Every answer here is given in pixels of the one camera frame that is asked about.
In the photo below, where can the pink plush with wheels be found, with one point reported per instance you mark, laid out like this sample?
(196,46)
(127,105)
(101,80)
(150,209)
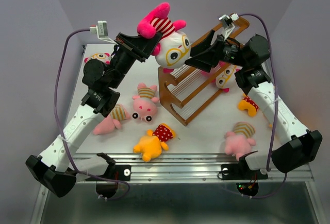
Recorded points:
(144,104)

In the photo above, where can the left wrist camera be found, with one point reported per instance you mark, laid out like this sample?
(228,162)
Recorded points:
(101,31)

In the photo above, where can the wooden toy shelf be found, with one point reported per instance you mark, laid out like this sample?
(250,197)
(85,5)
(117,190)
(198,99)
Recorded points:
(187,91)

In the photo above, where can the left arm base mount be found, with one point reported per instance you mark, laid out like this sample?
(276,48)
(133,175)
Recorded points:
(114,190)

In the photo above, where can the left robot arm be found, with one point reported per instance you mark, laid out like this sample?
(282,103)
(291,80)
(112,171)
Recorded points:
(54,167)

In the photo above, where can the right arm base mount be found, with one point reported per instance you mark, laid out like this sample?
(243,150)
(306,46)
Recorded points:
(243,177)

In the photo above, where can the white glasses plush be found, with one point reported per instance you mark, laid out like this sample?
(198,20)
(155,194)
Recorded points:
(104,57)
(226,79)
(174,47)

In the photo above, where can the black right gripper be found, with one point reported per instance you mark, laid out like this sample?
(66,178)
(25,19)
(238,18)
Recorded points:
(201,57)

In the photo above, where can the pink plush, front right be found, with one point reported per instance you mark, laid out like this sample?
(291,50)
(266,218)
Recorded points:
(239,141)

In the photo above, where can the aluminium rail frame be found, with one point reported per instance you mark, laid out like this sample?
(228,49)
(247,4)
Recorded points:
(177,168)

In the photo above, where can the yellow bear plush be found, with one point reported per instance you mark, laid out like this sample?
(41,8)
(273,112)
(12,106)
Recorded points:
(154,142)
(246,104)

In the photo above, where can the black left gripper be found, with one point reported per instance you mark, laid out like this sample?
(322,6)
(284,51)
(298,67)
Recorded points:
(143,47)

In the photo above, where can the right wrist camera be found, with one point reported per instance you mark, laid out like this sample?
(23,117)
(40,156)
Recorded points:
(227,22)

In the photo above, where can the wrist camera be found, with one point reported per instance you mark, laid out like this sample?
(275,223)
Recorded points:
(101,31)
(227,22)

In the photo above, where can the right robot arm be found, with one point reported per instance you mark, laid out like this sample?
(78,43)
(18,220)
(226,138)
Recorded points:
(298,144)

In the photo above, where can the pink plush under left arm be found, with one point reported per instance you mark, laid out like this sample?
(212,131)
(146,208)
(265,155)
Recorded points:
(112,121)

